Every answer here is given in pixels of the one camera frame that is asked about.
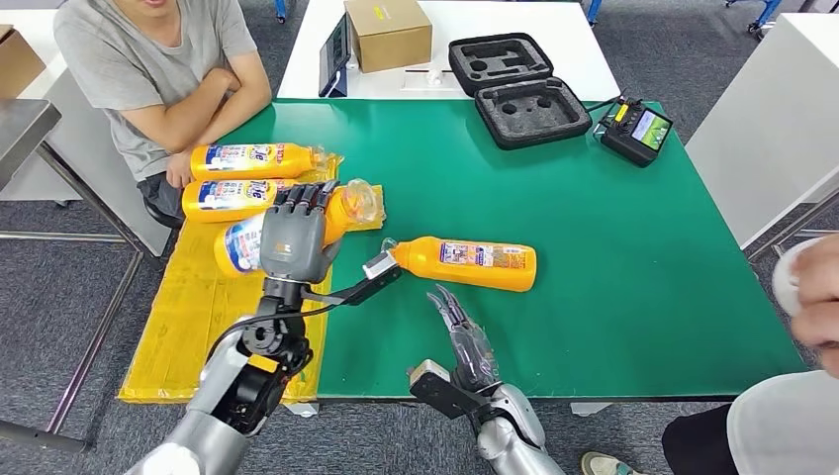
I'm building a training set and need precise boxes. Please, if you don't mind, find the plain cardboard box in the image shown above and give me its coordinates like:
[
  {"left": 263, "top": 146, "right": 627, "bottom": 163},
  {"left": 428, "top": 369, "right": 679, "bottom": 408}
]
[{"left": 0, "top": 25, "right": 47, "bottom": 101}]

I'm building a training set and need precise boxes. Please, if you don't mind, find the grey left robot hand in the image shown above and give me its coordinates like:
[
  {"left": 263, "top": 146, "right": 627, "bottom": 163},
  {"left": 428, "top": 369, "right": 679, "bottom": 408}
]
[{"left": 259, "top": 179, "right": 343, "bottom": 284}]

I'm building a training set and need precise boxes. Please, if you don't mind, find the cardboard box with yellow label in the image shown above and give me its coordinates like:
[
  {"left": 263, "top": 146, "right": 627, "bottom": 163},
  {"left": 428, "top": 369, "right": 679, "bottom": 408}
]
[{"left": 343, "top": 0, "right": 434, "bottom": 74}]

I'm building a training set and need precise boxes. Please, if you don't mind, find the steel table with metal legs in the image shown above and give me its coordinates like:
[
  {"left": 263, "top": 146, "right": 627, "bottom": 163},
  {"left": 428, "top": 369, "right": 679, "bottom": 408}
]
[{"left": 0, "top": 98, "right": 146, "bottom": 455}]

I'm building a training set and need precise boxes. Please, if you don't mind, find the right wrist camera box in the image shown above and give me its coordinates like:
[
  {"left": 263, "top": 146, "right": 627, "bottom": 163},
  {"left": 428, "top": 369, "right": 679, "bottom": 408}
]
[{"left": 407, "top": 358, "right": 490, "bottom": 421}]

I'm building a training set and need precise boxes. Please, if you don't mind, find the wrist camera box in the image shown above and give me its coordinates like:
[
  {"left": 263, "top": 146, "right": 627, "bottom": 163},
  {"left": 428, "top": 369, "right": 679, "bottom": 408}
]
[
  {"left": 302, "top": 250, "right": 403, "bottom": 308},
  {"left": 407, "top": 358, "right": 490, "bottom": 421}
]

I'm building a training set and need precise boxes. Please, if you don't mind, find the yellow taped sheet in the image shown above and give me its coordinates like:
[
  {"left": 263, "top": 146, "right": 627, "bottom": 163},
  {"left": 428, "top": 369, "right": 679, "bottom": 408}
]
[{"left": 118, "top": 153, "right": 386, "bottom": 405}]

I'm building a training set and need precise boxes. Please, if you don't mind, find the person's hand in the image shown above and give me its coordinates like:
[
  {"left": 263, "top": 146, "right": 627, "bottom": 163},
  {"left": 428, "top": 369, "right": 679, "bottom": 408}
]
[{"left": 790, "top": 235, "right": 839, "bottom": 378}]

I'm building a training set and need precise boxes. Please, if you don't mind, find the person's left hand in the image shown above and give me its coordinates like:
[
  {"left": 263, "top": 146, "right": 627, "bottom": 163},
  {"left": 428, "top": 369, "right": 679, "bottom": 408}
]
[{"left": 164, "top": 148, "right": 197, "bottom": 191}]

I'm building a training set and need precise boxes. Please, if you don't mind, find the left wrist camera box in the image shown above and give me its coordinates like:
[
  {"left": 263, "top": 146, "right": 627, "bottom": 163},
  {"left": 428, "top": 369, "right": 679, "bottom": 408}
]
[{"left": 302, "top": 250, "right": 403, "bottom": 308}]

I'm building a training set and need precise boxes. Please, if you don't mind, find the orange bottle with clear cap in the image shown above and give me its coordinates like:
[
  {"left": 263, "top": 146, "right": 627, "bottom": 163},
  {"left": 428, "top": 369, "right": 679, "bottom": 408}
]
[
  {"left": 190, "top": 142, "right": 327, "bottom": 182},
  {"left": 380, "top": 236, "right": 538, "bottom": 294},
  {"left": 213, "top": 178, "right": 384, "bottom": 279},
  {"left": 181, "top": 178, "right": 300, "bottom": 225}
]

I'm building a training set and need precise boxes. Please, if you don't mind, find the black remote controller with screen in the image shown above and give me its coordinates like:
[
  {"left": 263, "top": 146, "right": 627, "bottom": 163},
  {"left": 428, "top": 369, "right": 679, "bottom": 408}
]
[{"left": 593, "top": 92, "right": 675, "bottom": 168}]

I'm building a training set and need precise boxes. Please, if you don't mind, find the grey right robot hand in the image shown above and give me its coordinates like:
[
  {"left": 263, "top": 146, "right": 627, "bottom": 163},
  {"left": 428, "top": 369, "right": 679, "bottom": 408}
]
[{"left": 426, "top": 285, "right": 501, "bottom": 395}]

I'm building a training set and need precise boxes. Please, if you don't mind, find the black foam-lined case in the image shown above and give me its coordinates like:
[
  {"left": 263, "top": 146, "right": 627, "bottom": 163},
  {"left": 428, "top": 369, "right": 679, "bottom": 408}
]
[{"left": 448, "top": 32, "right": 594, "bottom": 151}]

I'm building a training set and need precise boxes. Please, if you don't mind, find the person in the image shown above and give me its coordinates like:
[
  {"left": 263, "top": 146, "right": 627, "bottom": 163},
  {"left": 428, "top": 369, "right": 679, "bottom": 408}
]
[
  {"left": 582, "top": 235, "right": 839, "bottom": 475},
  {"left": 51, "top": 0, "right": 273, "bottom": 221}
]

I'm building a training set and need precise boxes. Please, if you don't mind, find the black tablet on stand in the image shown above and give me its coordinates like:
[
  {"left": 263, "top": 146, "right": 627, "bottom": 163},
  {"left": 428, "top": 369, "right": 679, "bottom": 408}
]
[{"left": 318, "top": 13, "right": 354, "bottom": 99}]

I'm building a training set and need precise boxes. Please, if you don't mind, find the black stool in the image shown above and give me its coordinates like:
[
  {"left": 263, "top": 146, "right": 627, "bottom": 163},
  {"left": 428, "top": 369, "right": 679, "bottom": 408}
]
[{"left": 142, "top": 196, "right": 188, "bottom": 231}]

